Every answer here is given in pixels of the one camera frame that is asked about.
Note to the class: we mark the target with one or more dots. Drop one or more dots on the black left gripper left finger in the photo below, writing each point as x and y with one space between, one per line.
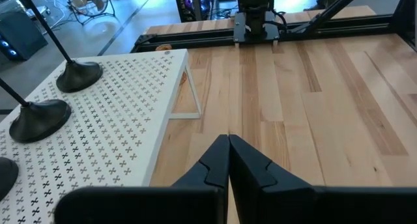
211 172

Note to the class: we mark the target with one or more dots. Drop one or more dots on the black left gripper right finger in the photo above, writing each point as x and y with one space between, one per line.
251 178

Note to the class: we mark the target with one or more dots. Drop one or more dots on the medium black candlestick holder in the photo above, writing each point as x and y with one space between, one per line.
79 77

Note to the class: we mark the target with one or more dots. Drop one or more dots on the short black candlestick holder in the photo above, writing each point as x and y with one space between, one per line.
39 123

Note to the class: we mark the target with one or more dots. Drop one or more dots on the tall black candlestick holder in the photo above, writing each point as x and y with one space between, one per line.
6 178

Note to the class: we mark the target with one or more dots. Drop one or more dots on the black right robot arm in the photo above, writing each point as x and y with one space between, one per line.
254 9

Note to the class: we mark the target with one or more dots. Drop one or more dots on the white perforated metal shelf riser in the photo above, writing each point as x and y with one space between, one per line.
114 120

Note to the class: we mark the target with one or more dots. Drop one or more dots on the computer tower with coloured lights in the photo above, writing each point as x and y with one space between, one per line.
189 6

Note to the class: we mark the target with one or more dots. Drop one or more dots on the black floor fan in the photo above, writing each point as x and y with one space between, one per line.
86 1

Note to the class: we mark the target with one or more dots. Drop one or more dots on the dark computer case blue lights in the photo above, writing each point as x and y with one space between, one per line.
23 35

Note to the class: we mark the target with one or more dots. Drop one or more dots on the black aluminium table frame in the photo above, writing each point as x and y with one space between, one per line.
342 23

